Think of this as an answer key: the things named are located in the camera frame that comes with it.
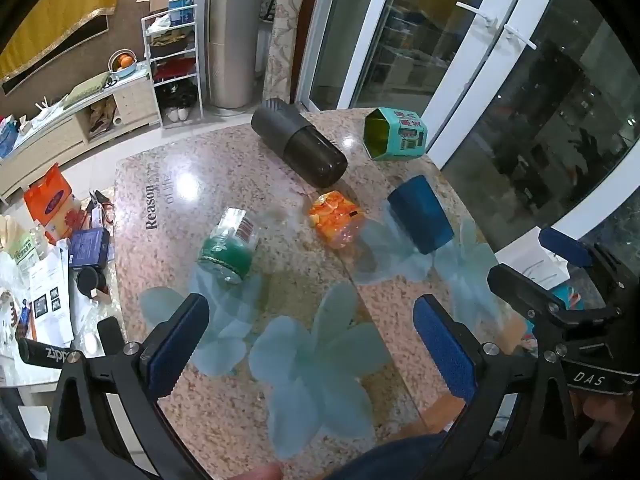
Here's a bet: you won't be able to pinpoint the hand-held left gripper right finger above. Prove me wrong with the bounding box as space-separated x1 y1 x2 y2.
413 294 582 480

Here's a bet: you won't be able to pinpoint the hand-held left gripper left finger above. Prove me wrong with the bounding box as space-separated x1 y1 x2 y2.
47 292 211 480

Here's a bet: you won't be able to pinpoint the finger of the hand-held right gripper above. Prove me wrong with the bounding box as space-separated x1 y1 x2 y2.
539 227 626 286
487 262 617 326

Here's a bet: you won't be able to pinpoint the clear cup with green base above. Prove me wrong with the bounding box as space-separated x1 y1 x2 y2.
197 207 260 283

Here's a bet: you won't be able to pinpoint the blue plastic cup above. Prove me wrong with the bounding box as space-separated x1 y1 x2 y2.
387 175 455 255

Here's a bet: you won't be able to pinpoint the orange printed plastic cup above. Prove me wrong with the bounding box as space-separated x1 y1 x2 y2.
307 190 363 249

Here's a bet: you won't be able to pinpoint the dark grey tumbler cup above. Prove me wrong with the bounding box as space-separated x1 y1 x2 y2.
251 99 349 189

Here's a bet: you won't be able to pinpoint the person's right hand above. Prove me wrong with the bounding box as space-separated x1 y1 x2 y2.
570 387 640 461

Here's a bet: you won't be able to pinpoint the white paper bag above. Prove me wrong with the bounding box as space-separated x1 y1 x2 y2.
495 235 571 293

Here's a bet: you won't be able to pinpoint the black round jar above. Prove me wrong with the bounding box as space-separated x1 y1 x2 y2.
76 266 108 300

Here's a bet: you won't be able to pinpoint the person's leg in jeans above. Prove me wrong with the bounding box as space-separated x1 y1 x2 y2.
325 432 451 480

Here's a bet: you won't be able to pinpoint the dark blue box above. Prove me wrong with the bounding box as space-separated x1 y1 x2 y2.
67 227 111 271

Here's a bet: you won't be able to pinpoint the black lighter box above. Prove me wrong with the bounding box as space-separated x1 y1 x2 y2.
17 337 76 368

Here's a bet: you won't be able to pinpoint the white printed papers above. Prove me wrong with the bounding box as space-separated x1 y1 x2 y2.
27 247 76 343

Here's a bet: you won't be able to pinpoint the green printed packet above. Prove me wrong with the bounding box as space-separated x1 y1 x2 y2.
6 232 41 268

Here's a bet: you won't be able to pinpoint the orange plastic bag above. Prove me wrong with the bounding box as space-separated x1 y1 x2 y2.
23 162 80 245

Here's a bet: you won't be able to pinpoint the teal hexagonal tin box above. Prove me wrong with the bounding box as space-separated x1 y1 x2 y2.
363 107 429 162

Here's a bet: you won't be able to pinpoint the beige sideboard cabinet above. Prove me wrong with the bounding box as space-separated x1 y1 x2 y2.
0 62 161 203

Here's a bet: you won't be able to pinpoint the blue tissue box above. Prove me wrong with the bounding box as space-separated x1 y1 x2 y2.
0 122 20 158

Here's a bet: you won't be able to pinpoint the green cushion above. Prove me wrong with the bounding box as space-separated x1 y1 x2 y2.
62 72 113 108

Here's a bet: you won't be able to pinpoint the white metal shelf rack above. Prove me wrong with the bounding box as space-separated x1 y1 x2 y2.
141 6 205 129

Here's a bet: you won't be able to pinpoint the fruit bowl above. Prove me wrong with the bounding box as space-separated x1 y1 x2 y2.
108 49 138 79

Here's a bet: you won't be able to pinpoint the standing air conditioner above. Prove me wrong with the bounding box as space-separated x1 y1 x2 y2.
207 0 265 111

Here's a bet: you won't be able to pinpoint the patterned curtain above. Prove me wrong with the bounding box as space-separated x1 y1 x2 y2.
262 0 315 103

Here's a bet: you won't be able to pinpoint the blue and white box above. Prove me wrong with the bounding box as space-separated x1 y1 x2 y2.
168 0 196 26

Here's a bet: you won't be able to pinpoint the white window handle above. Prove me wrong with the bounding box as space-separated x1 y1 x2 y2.
456 1 497 27
502 24 538 51

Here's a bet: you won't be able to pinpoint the yellow wall cloth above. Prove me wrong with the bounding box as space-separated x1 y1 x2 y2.
0 0 118 88

